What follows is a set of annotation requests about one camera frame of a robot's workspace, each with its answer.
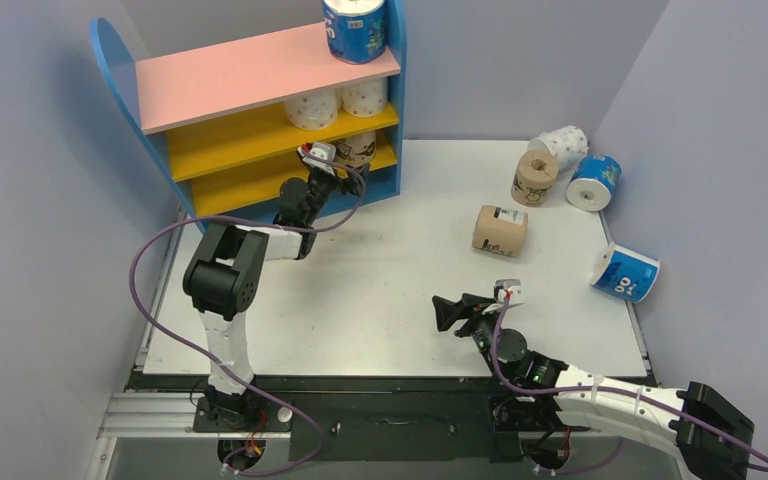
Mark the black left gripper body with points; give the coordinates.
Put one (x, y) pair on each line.
(321, 189)

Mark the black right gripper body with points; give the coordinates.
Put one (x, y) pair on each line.
(475, 315)

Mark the brown cartoon paper roll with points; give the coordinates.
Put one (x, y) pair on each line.
(356, 150)

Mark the white floral paper roll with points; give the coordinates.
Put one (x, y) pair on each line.
(313, 111)
(365, 99)
(568, 144)

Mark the blue paper roll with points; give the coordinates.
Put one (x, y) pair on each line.
(355, 30)
(592, 185)
(624, 273)

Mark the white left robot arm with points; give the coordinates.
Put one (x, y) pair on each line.
(223, 276)

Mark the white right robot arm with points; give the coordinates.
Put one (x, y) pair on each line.
(701, 430)

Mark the blue pink yellow shelf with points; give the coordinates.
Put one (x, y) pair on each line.
(212, 119)

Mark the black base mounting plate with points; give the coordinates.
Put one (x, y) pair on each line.
(382, 419)

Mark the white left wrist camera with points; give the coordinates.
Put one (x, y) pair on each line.
(319, 155)

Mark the aluminium rail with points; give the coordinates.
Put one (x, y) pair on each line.
(155, 416)

